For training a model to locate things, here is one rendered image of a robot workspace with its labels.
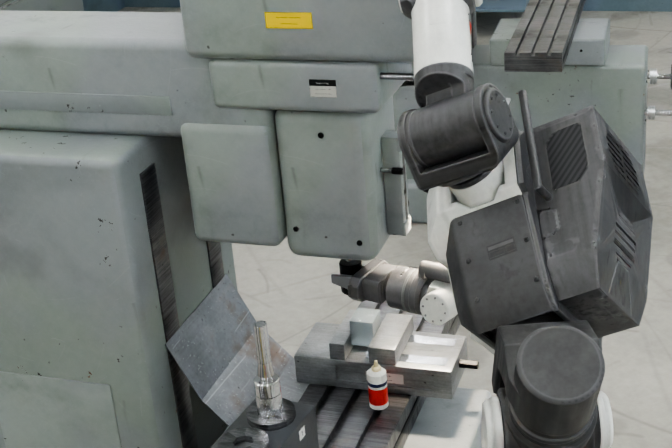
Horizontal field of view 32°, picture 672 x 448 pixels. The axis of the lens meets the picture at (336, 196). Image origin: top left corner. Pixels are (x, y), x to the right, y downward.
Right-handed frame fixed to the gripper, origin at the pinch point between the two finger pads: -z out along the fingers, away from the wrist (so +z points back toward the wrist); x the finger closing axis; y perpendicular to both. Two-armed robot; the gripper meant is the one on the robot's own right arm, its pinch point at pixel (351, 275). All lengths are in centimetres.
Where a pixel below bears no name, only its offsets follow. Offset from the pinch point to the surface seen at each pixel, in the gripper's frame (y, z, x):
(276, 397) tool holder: 3.3, 9.7, 40.0
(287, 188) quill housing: -23.4, -5.3, 11.7
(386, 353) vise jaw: 17.2, 7.0, -0.8
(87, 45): -51, -42, 23
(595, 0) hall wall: 115, -199, -618
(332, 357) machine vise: 19.7, -4.8, 2.5
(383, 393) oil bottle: 23.1, 9.3, 4.9
